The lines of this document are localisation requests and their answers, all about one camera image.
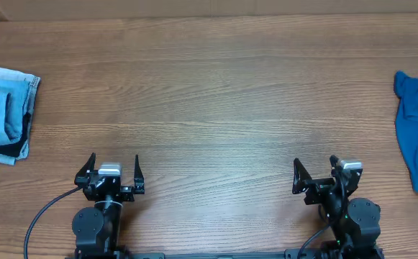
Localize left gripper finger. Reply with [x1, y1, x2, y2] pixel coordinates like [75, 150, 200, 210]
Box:
[134, 155, 145, 194]
[74, 153, 96, 187]

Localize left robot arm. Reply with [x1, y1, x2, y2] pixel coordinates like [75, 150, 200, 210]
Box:
[72, 153, 145, 258]

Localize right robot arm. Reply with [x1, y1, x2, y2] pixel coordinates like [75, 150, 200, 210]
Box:
[289, 155, 384, 259]

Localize folded black garment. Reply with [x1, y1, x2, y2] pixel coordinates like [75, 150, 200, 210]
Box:
[0, 112, 32, 158]

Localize folded light blue jeans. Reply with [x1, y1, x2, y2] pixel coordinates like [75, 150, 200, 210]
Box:
[0, 68, 41, 165]

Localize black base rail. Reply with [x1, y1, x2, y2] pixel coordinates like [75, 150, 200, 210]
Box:
[64, 247, 385, 259]

